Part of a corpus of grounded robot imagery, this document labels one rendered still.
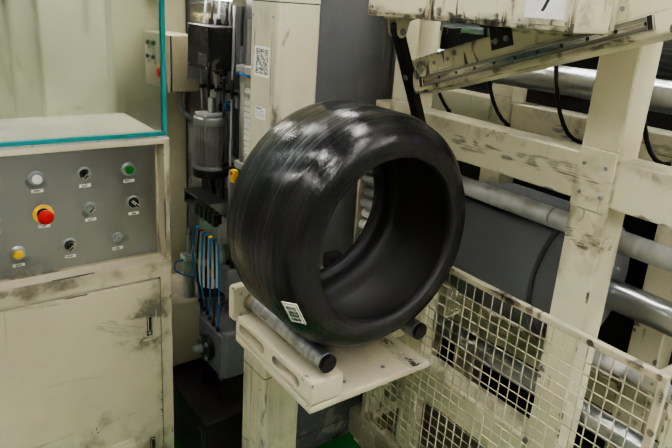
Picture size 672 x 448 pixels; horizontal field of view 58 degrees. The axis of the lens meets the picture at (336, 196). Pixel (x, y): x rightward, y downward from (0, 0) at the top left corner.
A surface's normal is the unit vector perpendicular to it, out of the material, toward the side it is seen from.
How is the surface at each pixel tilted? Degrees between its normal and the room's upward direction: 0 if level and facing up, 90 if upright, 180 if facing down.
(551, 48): 90
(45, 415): 90
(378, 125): 43
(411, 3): 90
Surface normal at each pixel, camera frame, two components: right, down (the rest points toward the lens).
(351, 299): -0.17, -0.88
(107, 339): 0.59, 0.28
